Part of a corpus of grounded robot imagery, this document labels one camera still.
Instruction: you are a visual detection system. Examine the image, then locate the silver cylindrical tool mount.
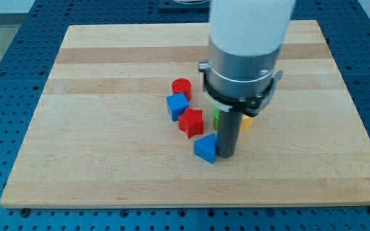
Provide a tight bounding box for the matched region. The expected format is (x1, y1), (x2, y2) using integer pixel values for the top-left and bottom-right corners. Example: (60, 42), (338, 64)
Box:
(198, 41), (283, 117)

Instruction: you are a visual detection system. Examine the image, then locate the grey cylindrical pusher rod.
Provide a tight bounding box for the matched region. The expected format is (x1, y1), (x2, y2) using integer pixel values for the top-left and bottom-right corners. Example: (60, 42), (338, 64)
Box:
(216, 111), (243, 158)

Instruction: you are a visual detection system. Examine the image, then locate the blue triangle block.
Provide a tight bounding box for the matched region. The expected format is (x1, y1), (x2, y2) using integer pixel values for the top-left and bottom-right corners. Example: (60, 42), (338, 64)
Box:
(194, 133), (216, 164)

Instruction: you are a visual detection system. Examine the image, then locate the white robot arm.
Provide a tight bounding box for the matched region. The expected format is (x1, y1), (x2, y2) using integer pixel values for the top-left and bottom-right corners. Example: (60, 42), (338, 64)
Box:
(198, 0), (295, 158)

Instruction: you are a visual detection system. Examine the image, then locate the green block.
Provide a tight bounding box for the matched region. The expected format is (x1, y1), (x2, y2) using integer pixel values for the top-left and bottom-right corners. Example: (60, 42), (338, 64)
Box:
(213, 108), (220, 130)

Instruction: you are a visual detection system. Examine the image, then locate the yellow block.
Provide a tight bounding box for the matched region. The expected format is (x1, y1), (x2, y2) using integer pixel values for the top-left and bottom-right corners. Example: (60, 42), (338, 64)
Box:
(240, 114), (254, 130)

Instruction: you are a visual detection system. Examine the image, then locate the red star block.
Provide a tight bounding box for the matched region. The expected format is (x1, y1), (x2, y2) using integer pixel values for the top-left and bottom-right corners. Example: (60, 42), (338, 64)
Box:
(178, 107), (204, 139)

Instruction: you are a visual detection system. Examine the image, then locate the blue cube block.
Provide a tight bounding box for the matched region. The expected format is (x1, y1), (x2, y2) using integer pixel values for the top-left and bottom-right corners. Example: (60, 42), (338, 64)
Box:
(166, 92), (189, 121)

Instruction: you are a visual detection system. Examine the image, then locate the red cylinder block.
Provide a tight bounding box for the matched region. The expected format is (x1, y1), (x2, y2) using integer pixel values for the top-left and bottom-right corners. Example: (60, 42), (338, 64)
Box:
(172, 78), (192, 101)

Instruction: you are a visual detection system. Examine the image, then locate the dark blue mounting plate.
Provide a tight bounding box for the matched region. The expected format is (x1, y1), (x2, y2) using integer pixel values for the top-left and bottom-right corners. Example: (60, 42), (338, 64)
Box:
(156, 0), (211, 11)

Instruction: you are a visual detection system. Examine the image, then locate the wooden board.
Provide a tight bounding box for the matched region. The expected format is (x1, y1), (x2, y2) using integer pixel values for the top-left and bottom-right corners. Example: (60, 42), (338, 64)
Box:
(0, 20), (370, 209)

